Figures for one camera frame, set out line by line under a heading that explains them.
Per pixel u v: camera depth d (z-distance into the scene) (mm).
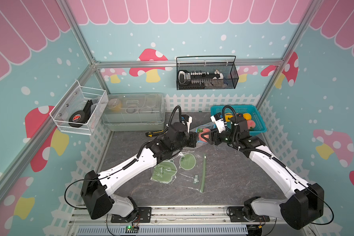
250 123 1052
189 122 655
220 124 679
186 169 895
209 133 746
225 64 895
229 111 575
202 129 768
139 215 732
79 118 682
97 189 397
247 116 1097
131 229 729
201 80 875
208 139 701
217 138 670
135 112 997
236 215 742
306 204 391
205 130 757
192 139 629
